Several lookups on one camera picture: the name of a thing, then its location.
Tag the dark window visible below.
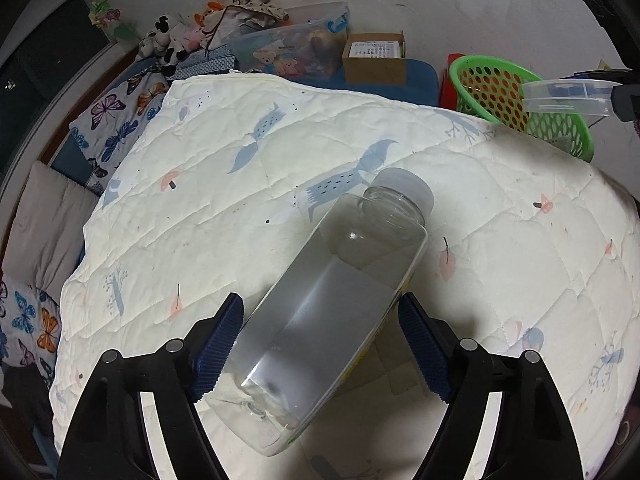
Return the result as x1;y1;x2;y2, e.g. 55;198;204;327
0;0;111;161

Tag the beige pillow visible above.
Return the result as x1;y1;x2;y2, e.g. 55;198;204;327
2;160;98;301

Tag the brown cardboard box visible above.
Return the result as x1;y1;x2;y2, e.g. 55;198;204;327
341;32;408;86

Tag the red plastic stool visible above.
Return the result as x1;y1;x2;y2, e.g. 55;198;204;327
439;52;466;108

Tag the clear plastic food container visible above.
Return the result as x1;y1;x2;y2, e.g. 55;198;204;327
520;77;623;121

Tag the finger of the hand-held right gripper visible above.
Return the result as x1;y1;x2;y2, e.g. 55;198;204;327
610;79;640;123

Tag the printed paper sheet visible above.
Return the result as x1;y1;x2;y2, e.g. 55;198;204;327
350;41;401;60

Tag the white printed cloth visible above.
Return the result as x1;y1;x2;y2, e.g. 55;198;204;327
202;0;291;48

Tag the orange plush toy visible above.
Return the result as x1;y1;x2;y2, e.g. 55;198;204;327
195;2;223;26

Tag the butterfly print pillow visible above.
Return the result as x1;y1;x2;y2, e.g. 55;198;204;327
0;275;63;386
70;67;171;193

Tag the colourful flower toy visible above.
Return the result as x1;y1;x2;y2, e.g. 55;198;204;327
89;1;121;28

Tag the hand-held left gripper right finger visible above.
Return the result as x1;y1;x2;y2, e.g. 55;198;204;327
397;291;586;480

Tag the clear plastic storage bin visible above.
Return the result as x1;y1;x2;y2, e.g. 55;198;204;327
227;1;351;81

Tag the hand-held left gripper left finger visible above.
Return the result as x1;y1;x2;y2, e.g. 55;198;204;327
57;291;246;480

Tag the white printed quilt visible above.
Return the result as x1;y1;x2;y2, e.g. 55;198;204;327
50;72;633;480

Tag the clear plastic bottle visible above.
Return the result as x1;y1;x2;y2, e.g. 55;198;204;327
205;167;435;457

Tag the pink plush toy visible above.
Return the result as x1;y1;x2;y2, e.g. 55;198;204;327
182;25;206;51

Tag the green plastic basket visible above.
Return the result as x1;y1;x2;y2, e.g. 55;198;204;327
447;54;596;163

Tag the striped blue folded cloth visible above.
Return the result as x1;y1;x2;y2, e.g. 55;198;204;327
175;45;236;78

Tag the black white cow plush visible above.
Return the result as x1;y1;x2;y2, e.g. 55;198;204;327
137;12;193;78

